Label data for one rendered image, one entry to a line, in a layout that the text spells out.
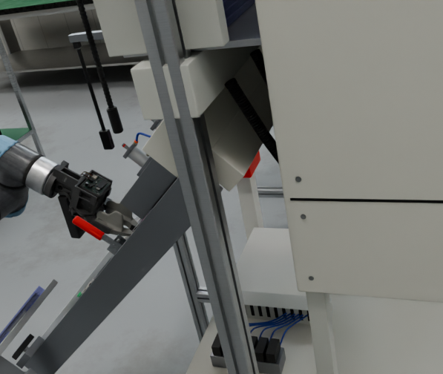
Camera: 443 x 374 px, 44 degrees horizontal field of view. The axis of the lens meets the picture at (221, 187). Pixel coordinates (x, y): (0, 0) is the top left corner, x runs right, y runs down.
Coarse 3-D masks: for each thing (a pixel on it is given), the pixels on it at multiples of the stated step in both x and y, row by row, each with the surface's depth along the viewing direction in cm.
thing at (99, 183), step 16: (64, 160) 115; (64, 176) 113; (80, 176) 114; (96, 176) 115; (48, 192) 114; (64, 192) 115; (80, 192) 113; (96, 192) 112; (80, 208) 115; (96, 208) 114
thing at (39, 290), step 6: (36, 288) 85; (42, 288) 85; (36, 294) 84; (30, 300) 85; (24, 306) 87; (18, 312) 88; (12, 318) 89; (12, 324) 90; (6, 330) 92; (0, 336) 93; (0, 342) 94
